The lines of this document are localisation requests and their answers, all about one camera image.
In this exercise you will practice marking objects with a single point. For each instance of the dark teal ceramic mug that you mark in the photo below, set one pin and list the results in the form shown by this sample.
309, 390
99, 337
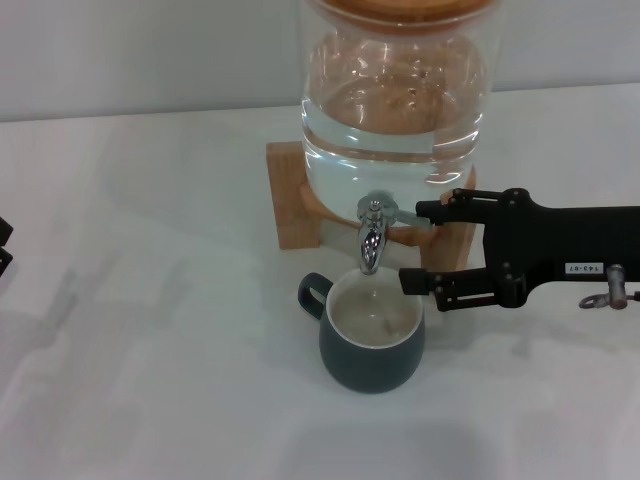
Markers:
370, 365

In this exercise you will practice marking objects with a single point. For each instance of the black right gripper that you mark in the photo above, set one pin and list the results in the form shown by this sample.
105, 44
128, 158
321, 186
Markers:
550, 245

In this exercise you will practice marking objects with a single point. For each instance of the wooden jar lid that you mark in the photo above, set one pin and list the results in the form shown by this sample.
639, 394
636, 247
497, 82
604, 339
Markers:
400, 10

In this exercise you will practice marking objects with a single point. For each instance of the chrome faucet tap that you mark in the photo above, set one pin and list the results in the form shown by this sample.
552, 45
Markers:
371, 245

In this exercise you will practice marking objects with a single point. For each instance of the wooden dispenser stand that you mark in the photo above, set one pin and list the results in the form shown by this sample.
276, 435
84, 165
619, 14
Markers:
287, 200

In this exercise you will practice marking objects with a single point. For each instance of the glass water dispenser jar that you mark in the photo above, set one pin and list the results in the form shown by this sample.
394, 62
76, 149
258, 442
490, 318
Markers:
390, 125

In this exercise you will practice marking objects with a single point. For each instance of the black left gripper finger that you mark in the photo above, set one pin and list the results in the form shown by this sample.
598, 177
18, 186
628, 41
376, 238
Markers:
5, 262
5, 231

